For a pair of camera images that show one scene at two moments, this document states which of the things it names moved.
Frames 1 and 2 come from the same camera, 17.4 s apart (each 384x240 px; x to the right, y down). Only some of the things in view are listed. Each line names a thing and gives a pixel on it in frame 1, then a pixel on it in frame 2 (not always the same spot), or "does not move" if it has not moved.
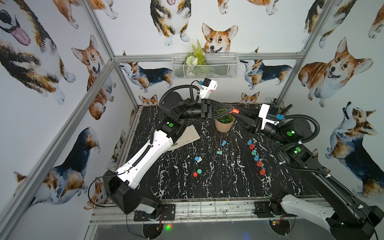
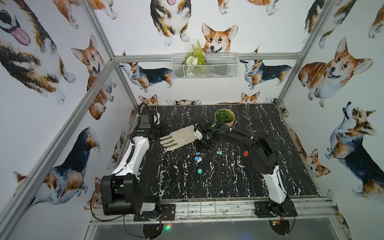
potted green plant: (224, 124) does not move
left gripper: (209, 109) to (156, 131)
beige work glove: (189, 134) does not move
